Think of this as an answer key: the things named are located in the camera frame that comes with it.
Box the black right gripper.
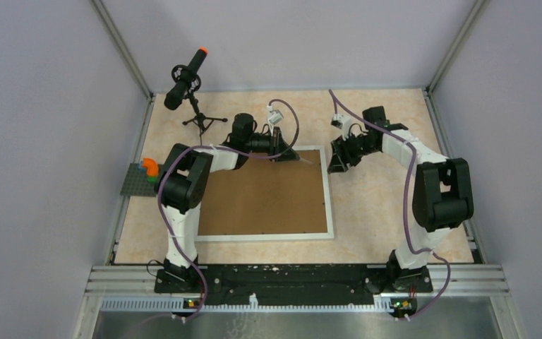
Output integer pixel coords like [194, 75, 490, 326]
[327, 131, 378, 174]

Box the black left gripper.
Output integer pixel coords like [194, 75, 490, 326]
[245, 126, 299, 162]

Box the white picture frame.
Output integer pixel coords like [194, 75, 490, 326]
[193, 145, 335, 243]

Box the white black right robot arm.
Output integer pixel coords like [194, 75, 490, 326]
[327, 106, 474, 291]

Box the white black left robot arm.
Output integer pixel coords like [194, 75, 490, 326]
[155, 109, 301, 292]

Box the black microphone tripod stand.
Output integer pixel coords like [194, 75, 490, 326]
[182, 93, 229, 144]

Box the black microphone orange tip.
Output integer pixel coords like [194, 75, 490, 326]
[164, 47, 208, 110]

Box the orange curved toy block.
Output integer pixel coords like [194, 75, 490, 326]
[139, 157, 159, 177]

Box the grey lego baseplate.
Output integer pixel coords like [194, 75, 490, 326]
[120, 162, 156, 197]

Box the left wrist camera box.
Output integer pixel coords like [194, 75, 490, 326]
[267, 105, 284, 130]

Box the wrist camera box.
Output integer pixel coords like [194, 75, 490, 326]
[330, 113, 353, 140]
[267, 105, 284, 130]

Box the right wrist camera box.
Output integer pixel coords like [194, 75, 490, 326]
[330, 113, 353, 140]

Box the brown frame backing board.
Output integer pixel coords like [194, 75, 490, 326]
[198, 150, 329, 237]

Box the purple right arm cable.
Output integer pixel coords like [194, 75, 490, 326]
[327, 89, 452, 321]

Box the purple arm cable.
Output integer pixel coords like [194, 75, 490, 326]
[327, 89, 452, 321]
[157, 98, 301, 323]

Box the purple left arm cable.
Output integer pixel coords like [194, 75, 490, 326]
[157, 98, 301, 323]

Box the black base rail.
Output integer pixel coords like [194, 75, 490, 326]
[154, 263, 433, 307]

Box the aluminium front rail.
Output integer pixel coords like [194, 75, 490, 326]
[73, 264, 527, 338]

